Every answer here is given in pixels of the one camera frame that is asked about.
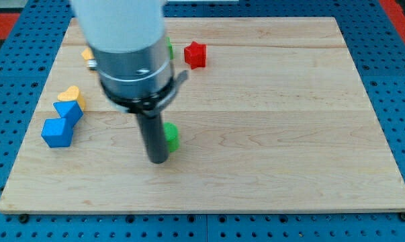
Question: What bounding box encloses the green block behind arm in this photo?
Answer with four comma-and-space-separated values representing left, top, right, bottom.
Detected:
166, 36, 174, 60

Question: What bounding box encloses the red star block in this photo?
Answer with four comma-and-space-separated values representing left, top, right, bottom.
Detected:
184, 41, 207, 69

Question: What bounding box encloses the yellow block behind arm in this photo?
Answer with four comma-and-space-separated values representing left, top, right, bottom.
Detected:
81, 47, 95, 61

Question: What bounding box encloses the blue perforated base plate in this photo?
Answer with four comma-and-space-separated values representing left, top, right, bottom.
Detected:
0, 0, 405, 241

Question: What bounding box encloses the blue wedge block upper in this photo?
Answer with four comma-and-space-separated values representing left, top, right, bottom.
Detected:
53, 101, 83, 128

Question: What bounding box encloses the yellow heart block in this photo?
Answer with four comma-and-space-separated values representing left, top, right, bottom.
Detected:
57, 85, 86, 111

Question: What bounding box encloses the green cylinder block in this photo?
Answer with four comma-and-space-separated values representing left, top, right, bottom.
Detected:
163, 122, 180, 153

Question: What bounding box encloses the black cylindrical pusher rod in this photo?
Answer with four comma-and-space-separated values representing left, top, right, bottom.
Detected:
136, 114, 169, 164

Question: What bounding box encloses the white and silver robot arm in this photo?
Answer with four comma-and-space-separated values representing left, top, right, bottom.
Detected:
70, 0, 188, 164

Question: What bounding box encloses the blue cube block lower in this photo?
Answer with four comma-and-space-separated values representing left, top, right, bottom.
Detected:
41, 118, 73, 148

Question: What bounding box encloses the wooden board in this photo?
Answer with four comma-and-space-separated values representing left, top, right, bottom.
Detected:
0, 17, 405, 214

